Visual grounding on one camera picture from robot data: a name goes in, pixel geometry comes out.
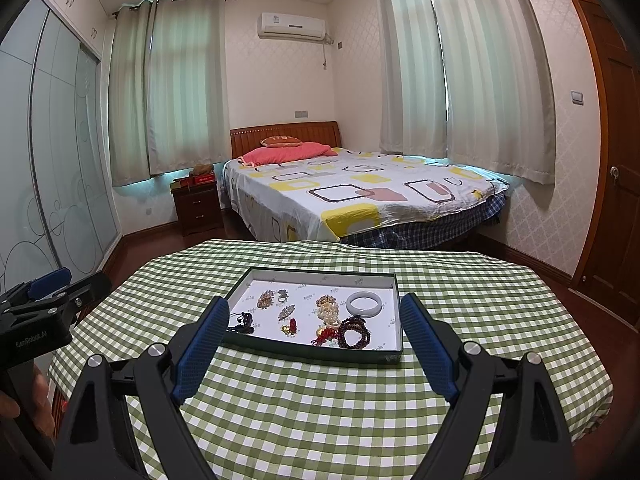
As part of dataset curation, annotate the black cord pendant necklace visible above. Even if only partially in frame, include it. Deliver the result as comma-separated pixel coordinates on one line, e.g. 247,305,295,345
226,311,256,335

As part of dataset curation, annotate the rose gold crystal brooch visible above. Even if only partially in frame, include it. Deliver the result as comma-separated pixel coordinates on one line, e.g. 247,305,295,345
256,290,274,309

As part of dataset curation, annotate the white jade bangle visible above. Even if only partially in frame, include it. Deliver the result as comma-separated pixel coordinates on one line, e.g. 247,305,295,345
346,290,383,318

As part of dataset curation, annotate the dark red bead bracelet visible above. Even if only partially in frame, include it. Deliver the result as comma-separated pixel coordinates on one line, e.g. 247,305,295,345
336,314,374,351

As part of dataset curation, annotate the small red gold charm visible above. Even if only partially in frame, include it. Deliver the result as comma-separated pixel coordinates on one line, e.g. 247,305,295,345
281,318,297,337

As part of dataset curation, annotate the red knot gold charm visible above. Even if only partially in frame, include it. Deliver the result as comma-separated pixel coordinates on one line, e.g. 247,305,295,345
311,327,338,347

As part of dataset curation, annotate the pearl bead bracelet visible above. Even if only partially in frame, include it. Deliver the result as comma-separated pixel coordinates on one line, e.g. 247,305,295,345
314,294,343,328

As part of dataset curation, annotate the silver rhinestone hair clip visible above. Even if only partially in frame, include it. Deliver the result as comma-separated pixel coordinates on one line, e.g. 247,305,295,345
278,304,295,322

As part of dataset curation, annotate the green jewelry tray box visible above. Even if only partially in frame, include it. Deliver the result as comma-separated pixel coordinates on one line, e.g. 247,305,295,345
224,266,404,365

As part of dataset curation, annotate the person left hand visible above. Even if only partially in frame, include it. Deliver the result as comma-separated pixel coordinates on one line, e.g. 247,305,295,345
1,365,55,439

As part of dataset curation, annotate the glass sliding wardrobe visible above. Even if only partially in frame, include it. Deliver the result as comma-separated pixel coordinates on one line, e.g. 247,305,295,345
0,0,118,290

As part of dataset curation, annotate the dark wooden nightstand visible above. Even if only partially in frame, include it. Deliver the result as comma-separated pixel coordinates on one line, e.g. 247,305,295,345
171,181,224,235

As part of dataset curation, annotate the green white checkered tablecloth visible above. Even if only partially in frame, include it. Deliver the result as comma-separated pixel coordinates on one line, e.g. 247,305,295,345
49,240,614,479

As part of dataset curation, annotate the red box on nightstand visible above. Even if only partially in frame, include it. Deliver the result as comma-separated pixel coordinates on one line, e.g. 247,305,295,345
180,171,216,188

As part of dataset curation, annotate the wooden door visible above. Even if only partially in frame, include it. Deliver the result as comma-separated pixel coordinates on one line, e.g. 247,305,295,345
572,0,639,330

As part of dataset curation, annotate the brown plush toy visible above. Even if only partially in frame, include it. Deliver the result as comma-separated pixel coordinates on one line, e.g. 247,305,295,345
190,164,214,177

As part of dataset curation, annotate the left white curtain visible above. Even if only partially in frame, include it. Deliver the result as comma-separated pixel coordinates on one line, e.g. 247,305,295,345
107,0,231,186

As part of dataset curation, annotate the white curtain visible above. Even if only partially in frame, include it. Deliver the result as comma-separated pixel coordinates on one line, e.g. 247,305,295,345
107,0,231,186
376,0,555,185

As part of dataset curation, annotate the pink pillow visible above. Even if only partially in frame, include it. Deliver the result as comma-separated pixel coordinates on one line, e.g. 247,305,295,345
238,142,337,167

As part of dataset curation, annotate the wooden headboard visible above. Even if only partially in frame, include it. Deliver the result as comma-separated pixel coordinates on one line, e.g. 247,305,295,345
230,120,343,161

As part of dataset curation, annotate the orange patterned cushion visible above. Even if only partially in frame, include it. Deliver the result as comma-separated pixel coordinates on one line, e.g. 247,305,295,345
260,136,303,148

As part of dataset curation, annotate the bed with patterned sheet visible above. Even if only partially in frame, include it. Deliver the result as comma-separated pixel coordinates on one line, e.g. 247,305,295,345
224,148,509,249

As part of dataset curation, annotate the white air conditioner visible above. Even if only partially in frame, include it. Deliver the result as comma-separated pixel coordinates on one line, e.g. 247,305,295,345
257,12,333,44

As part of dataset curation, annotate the right white curtain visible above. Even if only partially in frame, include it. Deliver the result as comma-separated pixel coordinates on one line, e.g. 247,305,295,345
376,0,555,185

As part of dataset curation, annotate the wall light switch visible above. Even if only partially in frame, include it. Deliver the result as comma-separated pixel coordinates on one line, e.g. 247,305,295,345
570,91,585,106

